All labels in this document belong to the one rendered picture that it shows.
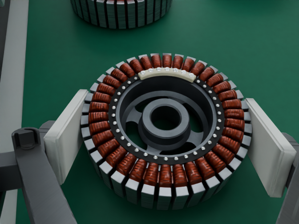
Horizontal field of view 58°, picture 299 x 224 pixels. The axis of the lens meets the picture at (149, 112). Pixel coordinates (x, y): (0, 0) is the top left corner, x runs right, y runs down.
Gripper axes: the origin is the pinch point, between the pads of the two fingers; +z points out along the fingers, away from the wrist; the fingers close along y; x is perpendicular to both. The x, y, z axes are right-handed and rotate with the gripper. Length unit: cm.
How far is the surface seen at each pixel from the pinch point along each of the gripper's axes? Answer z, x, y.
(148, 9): 11.3, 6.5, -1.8
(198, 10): 15.3, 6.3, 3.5
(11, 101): 3.9, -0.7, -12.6
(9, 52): 8.8, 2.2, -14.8
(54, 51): 8.9, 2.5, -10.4
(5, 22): 11.7, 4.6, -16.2
